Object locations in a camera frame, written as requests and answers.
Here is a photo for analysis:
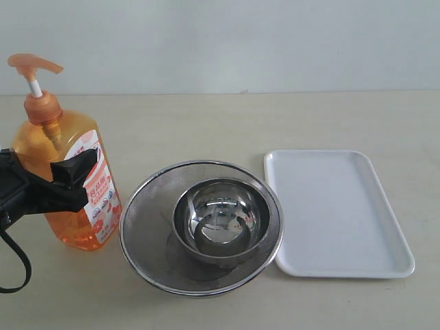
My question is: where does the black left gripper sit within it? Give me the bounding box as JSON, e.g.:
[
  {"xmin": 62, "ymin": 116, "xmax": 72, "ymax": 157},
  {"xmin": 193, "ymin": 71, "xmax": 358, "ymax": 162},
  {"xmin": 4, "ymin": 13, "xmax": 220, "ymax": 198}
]
[{"xmin": 1, "ymin": 148, "xmax": 98, "ymax": 230}]

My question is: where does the orange dish soap pump bottle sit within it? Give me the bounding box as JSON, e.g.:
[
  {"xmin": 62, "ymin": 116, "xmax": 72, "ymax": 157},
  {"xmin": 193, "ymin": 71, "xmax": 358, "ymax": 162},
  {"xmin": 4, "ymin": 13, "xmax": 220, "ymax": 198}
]
[{"xmin": 8, "ymin": 54, "xmax": 122, "ymax": 251}]

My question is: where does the small stainless steel bowl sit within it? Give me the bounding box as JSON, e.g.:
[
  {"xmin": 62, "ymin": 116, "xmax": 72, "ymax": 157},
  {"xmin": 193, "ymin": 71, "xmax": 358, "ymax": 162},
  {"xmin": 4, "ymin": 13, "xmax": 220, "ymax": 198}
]
[{"xmin": 173, "ymin": 177, "xmax": 271, "ymax": 269}]

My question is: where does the steel mesh strainer basket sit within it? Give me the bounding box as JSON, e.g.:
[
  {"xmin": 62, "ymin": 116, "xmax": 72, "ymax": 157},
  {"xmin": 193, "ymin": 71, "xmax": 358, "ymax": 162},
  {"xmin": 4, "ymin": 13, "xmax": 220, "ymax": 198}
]
[{"xmin": 119, "ymin": 160, "xmax": 284, "ymax": 297}]

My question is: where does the white rectangular plastic tray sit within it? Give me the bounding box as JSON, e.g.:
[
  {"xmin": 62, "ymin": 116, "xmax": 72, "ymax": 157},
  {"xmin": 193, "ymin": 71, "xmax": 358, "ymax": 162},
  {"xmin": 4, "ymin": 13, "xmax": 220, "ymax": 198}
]
[{"xmin": 264, "ymin": 150, "xmax": 415, "ymax": 279}]

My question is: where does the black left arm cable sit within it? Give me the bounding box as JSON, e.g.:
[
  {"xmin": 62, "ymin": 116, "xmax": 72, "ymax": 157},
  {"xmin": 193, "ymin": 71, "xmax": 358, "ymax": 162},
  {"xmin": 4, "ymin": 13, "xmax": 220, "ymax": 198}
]
[{"xmin": 0, "ymin": 209, "xmax": 32, "ymax": 294}]

